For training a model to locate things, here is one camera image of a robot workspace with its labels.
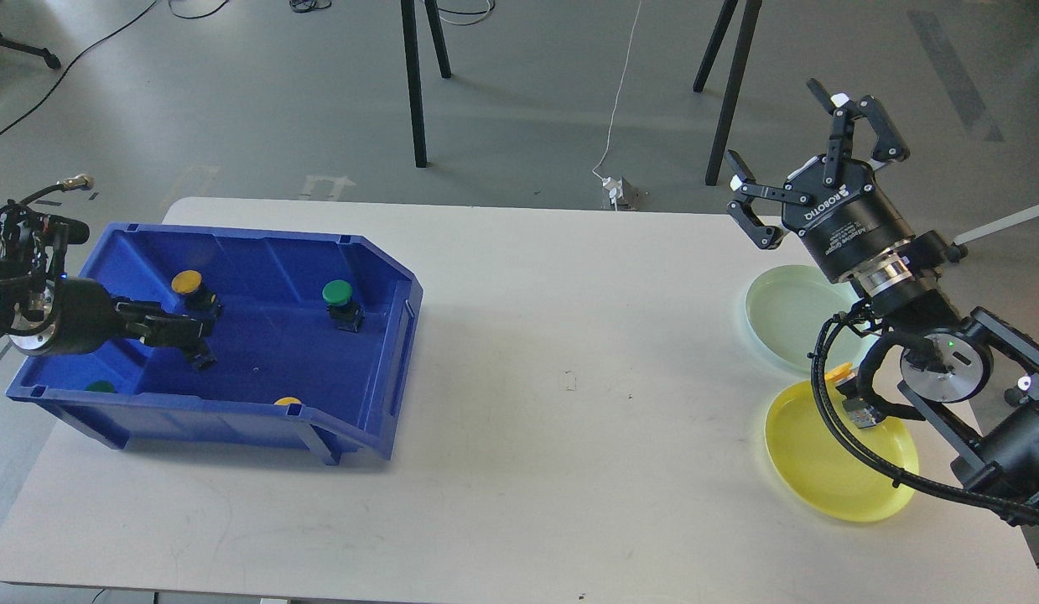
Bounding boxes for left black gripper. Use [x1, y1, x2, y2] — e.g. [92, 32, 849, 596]
[10, 278, 224, 357]

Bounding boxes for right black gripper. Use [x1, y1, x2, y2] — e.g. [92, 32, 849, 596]
[725, 78, 916, 284]

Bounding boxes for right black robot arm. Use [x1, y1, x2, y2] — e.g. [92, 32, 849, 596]
[724, 79, 1039, 527]

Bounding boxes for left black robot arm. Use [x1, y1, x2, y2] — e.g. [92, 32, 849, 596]
[0, 174, 223, 370]

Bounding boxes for green button bin corner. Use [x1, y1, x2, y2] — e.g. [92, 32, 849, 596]
[85, 380, 117, 393]

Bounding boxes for light green plate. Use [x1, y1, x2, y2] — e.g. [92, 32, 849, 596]
[744, 264, 860, 375]

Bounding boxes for green push button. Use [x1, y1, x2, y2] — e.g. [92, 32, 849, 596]
[321, 279, 365, 333]

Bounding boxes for yellow plate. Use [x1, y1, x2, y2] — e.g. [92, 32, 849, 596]
[764, 383, 916, 523]

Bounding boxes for blue plastic bin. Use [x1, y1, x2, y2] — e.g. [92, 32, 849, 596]
[6, 224, 423, 464]

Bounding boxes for black tripod legs right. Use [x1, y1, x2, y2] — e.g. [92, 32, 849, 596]
[692, 0, 764, 187]

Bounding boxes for black tripod legs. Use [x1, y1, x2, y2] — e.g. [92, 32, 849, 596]
[399, 1, 453, 169]
[692, 0, 764, 187]

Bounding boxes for white office chair base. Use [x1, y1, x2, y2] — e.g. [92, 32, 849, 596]
[952, 204, 1039, 250]

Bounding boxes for black stand leg corner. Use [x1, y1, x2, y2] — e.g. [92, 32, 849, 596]
[0, 29, 63, 70]

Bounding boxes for black tripod legs left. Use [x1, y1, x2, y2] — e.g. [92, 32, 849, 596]
[399, 1, 453, 169]

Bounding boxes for white floor cable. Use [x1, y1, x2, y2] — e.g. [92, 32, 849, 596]
[592, 0, 645, 180]

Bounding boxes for black floor cable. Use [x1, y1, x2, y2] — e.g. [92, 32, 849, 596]
[0, 0, 231, 150]

